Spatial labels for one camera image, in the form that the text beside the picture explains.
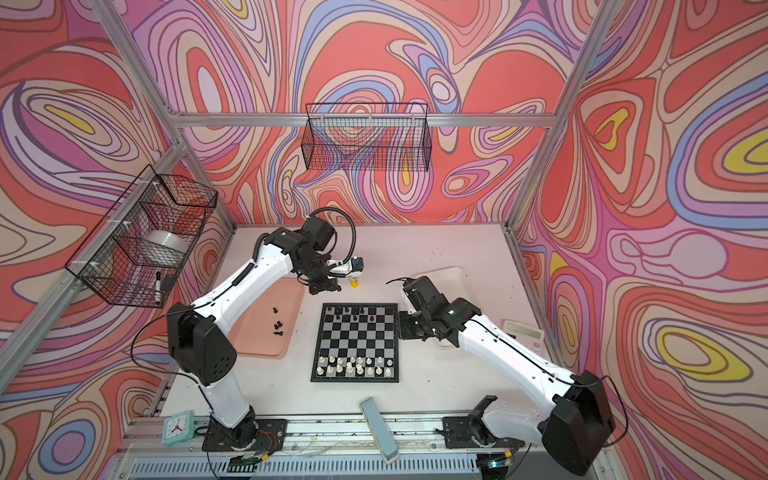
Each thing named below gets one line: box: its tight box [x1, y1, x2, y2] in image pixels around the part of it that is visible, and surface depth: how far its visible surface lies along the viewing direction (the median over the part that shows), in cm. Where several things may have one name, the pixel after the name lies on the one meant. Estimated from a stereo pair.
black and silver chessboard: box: [310, 302, 399, 383], surface depth 88 cm
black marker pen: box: [155, 271, 162, 305], surface depth 73 cm
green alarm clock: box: [162, 410, 195, 445], surface depth 74 cm
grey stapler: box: [359, 397, 400, 464], surface depth 75 cm
